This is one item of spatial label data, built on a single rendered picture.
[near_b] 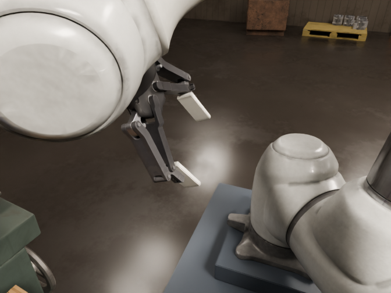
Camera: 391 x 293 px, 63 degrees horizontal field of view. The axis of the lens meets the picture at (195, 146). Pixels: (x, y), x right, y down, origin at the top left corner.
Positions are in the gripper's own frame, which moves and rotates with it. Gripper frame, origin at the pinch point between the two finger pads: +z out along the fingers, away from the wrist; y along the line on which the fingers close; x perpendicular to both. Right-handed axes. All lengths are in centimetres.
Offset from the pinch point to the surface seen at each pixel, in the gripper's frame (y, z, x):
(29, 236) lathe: -14.7, 0.5, 38.1
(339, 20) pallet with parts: 535, 399, -4
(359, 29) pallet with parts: 500, 404, -35
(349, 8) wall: 574, 409, -25
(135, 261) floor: 4, 93, 92
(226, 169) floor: 84, 146, 72
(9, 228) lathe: -14.6, -4.5, 37.6
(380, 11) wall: 563, 430, -75
